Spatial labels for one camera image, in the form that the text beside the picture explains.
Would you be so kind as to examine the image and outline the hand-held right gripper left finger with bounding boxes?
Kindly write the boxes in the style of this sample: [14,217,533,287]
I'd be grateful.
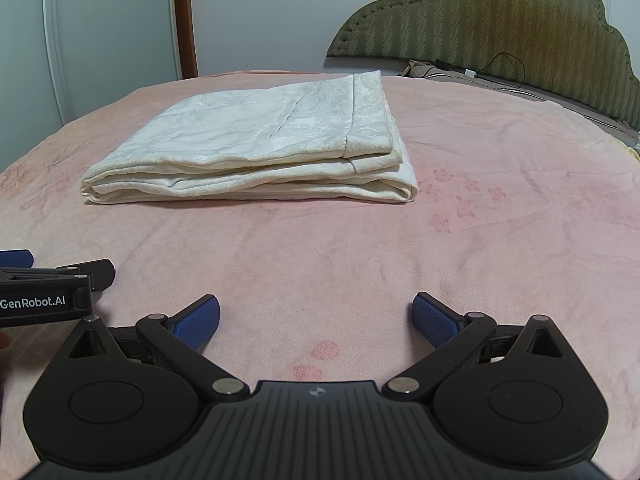
[52,293,252,403]

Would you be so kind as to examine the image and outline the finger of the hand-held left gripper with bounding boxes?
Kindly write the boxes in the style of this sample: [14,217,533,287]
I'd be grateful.
[0,248,36,269]
[55,258,117,294]

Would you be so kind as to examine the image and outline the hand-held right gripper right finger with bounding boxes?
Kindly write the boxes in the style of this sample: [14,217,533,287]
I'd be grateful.
[381,291,577,402]

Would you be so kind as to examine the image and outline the white pants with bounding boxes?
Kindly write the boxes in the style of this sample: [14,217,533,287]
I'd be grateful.
[80,72,420,206]

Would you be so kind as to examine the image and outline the pink blanket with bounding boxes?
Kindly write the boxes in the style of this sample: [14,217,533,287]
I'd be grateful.
[0,69,640,480]

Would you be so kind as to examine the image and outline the white wardrobe with flower decals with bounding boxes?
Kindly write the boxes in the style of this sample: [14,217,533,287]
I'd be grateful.
[0,0,182,173]

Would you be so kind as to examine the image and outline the grey bed sheet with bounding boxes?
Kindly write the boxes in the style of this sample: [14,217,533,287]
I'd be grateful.
[407,59,640,137]

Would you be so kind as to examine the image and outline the green padded headboard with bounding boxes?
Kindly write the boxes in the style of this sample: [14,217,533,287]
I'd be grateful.
[326,0,640,130]

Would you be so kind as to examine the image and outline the black charging cable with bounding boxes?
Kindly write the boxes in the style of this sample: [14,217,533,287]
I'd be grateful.
[435,52,551,98]

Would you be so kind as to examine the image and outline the brown wooden door frame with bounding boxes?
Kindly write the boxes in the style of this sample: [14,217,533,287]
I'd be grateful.
[172,0,199,80]

